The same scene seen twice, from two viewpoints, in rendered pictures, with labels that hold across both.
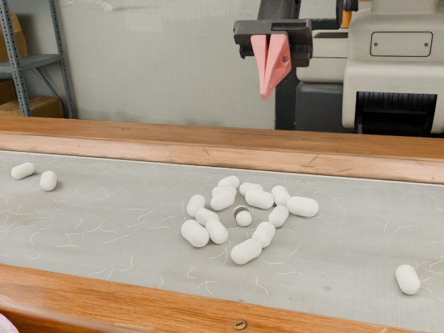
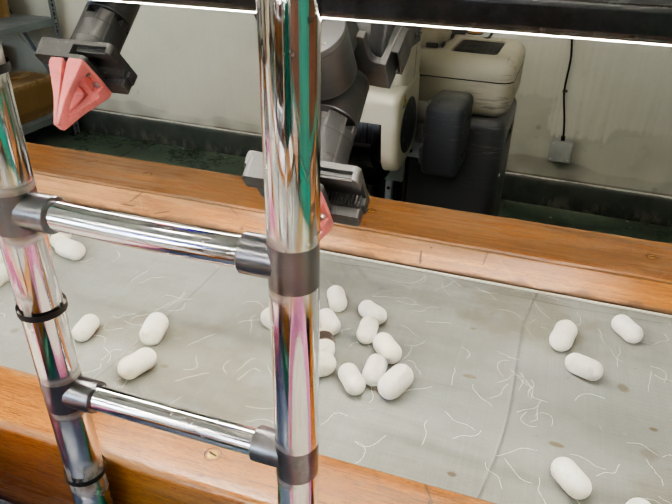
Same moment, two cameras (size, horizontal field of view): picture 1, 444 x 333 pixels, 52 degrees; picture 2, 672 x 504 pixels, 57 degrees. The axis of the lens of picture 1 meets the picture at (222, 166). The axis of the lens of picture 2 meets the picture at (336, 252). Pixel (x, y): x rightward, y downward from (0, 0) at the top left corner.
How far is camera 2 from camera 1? 0.42 m
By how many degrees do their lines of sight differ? 7
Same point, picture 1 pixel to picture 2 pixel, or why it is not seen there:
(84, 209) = not seen: outside the picture
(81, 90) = not seen: hidden behind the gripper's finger
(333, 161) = (153, 201)
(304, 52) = (120, 78)
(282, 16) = (90, 36)
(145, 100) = (164, 88)
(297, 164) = (118, 202)
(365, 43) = not seen: hidden behind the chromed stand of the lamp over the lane
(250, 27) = (51, 47)
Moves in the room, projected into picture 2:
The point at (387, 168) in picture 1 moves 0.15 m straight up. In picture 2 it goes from (202, 214) to (190, 93)
